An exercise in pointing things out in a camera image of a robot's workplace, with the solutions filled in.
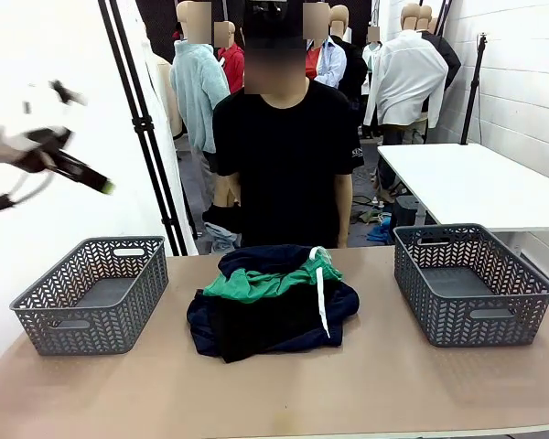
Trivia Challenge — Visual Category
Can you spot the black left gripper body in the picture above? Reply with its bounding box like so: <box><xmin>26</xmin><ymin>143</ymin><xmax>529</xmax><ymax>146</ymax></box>
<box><xmin>12</xmin><ymin>127</ymin><xmax>75</xmax><ymax>174</ymax></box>

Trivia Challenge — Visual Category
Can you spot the large navy garment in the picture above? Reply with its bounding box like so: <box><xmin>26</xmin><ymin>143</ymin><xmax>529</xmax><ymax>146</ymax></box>
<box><xmin>186</xmin><ymin>278</ymin><xmax>361</xmax><ymax>359</ymax></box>

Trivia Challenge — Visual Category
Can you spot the small navy garment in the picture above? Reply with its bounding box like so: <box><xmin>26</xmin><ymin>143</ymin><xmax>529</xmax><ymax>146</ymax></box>
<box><xmin>217</xmin><ymin>244</ymin><xmax>331</xmax><ymax>281</ymax></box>

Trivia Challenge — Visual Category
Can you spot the green trousers white drawstring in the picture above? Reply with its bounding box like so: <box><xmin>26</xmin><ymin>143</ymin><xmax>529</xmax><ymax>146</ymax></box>
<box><xmin>203</xmin><ymin>246</ymin><xmax>345</xmax><ymax>339</ymax></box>

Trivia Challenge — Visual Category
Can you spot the black garment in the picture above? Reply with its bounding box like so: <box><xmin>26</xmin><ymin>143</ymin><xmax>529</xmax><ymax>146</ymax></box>
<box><xmin>210</xmin><ymin>278</ymin><xmax>345</xmax><ymax>365</ymax></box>

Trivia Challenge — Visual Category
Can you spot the person's left forearm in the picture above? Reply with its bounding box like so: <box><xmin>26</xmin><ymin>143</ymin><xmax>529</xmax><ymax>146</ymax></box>
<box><xmin>332</xmin><ymin>172</ymin><xmax>353</xmax><ymax>237</ymax></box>

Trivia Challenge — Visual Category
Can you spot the black double pole stand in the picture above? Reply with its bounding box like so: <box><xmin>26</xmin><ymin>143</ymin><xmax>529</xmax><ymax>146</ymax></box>
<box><xmin>97</xmin><ymin>0</ymin><xmax>194</xmax><ymax>257</ymax></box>

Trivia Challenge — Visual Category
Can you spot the mannequin in teal fleece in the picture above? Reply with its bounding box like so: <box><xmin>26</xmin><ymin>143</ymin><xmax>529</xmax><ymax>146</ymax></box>
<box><xmin>168</xmin><ymin>0</ymin><xmax>244</xmax><ymax>208</ymax></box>

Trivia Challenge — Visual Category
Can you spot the clothes heap on floor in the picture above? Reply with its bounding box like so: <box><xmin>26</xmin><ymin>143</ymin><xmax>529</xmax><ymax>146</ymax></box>
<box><xmin>200</xmin><ymin>204</ymin><xmax>242</xmax><ymax>255</ymax></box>

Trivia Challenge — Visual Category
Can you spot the grey plastic woven basket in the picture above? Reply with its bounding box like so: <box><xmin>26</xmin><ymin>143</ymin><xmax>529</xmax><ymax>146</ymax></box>
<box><xmin>392</xmin><ymin>222</ymin><xmax>549</xmax><ymax>348</ymax></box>
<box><xmin>9</xmin><ymin>236</ymin><xmax>169</xmax><ymax>357</ymax></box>

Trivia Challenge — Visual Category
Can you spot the mannequin in red shirt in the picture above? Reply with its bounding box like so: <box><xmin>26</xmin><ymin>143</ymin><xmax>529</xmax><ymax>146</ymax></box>
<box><xmin>217</xmin><ymin>20</ymin><xmax>247</xmax><ymax>96</ymax></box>

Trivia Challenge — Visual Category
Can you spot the person in black t-shirt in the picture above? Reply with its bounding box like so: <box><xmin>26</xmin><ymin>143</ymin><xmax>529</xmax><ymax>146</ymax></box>
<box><xmin>212</xmin><ymin>0</ymin><xmax>366</xmax><ymax>251</ymax></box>

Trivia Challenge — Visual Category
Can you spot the mannequin in blue shirt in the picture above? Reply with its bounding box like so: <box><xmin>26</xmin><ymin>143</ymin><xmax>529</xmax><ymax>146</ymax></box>
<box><xmin>304</xmin><ymin>2</ymin><xmax>349</xmax><ymax>91</ymax></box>

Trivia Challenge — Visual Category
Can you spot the mannequin in black jacket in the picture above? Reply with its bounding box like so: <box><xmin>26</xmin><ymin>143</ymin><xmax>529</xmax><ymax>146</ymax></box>
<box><xmin>328</xmin><ymin>5</ymin><xmax>371</xmax><ymax>106</ymax></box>

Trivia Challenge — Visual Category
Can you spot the blue cloth on floor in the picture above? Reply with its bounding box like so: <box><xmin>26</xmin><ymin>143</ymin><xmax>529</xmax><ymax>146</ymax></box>
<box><xmin>366</xmin><ymin>218</ymin><xmax>395</xmax><ymax>244</ymax></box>

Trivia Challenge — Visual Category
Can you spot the black box under table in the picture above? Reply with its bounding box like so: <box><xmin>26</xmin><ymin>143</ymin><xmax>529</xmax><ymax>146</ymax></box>
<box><xmin>388</xmin><ymin>195</ymin><xmax>425</xmax><ymax>230</ymax></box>

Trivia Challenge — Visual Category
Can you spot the mannequin in white jacket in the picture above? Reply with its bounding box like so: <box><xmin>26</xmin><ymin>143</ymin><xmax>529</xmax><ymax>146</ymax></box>
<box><xmin>363</xmin><ymin>2</ymin><xmax>450</xmax><ymax>144</ymax></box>

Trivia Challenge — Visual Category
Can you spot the mannequin in dark coat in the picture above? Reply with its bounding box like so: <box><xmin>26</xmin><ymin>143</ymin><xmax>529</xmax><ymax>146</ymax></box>
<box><xmin>427</xmin><ymin>13</ymin><xmax>462</xmax><ymax>92</ymax></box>

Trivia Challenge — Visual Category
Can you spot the white table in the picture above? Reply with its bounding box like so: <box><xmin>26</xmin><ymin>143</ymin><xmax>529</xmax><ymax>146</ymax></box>
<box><xmin>377</xmin><ymin>143</ymin><xmax>549</xmax><ymax>233</ymax></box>

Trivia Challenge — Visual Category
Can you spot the black tripod stand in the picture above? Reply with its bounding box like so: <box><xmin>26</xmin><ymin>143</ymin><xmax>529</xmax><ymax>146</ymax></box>
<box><xmin>459</xmin><ymin>32</ymin><xmax>489</xmax><ymax>145</ymax></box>

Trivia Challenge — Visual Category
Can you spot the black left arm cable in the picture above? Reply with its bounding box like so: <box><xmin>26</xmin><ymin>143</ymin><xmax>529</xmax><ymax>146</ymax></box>
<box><xmin>0</xmin><ymin>172</ymin><xmax>57</xmax><ymax>217</ymax></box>

